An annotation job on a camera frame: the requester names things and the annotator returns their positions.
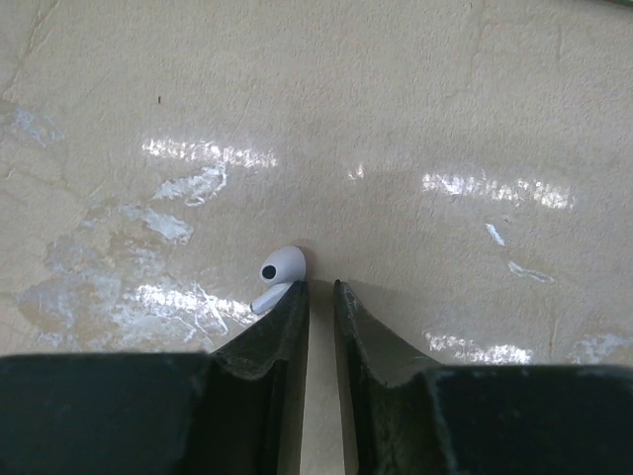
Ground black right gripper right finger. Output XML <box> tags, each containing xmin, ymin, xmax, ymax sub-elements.
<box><xmin>333</xmin><ymin>281</ymin><xmax>632</xmax><ymax>474</ymax></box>

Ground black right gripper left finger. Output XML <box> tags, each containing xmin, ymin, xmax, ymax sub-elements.
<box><xmin>1</xmin><ymin>282</ymin><xmax>310</xmax><ymax>474</ymax></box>

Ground white wireless earbud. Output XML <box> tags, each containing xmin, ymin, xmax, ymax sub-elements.
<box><xmin>250</xmin><ymin>245</ymin><xmax>307</xmax><ymax>315</ymax></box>

